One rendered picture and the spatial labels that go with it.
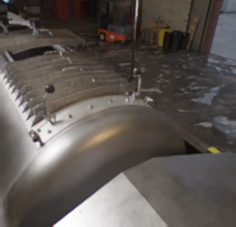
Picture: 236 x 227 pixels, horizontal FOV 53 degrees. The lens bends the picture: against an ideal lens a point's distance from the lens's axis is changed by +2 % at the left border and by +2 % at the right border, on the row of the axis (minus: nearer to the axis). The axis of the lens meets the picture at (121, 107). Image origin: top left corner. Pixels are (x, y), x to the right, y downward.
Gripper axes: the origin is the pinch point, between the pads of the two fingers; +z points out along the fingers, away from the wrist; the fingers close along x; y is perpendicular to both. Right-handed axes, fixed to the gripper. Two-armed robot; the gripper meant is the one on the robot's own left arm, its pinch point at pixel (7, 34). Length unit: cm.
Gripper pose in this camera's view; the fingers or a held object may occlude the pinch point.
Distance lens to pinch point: 215.2
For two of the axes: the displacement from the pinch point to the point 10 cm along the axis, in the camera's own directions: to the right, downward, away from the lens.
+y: 8.3, -2.4, 4.9
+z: -0.4, 8.6, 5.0
